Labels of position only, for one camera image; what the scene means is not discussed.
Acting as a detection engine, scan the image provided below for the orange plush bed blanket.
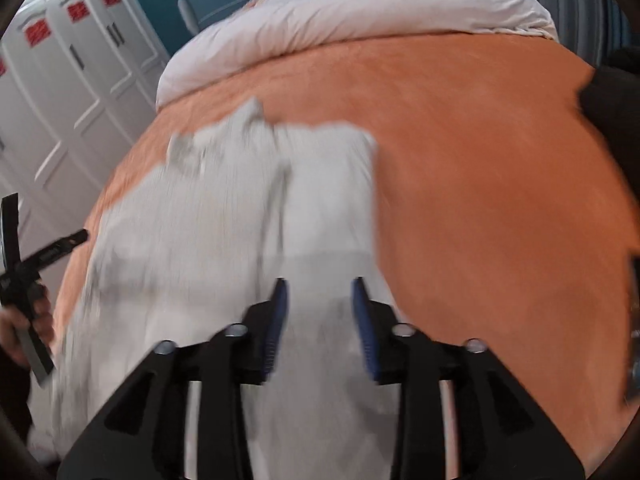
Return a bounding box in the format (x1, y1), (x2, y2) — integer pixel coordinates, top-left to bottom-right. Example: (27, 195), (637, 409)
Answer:
(56, 34), (639, 470)

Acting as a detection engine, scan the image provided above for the pale pink rolled duvet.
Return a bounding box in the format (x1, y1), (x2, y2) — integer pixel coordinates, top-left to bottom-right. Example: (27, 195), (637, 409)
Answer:
(155, 0), (559, 107)

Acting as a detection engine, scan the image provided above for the black garment on bed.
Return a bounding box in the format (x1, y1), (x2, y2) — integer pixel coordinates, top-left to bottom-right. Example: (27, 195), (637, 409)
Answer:
(578, 47), (639, 172)

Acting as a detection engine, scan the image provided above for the operator left hand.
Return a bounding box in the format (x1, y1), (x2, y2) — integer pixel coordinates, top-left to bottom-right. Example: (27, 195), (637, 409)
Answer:
(0, 283), (55, 368)

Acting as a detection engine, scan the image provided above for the white padded zip jacket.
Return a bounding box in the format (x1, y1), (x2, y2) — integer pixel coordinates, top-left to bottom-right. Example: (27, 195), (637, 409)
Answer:
(52, 99), (397, 479)

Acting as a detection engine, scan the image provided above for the white panelled wardrobe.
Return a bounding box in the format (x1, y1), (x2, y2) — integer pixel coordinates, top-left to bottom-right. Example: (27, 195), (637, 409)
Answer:
(1, 0), (168, 246)

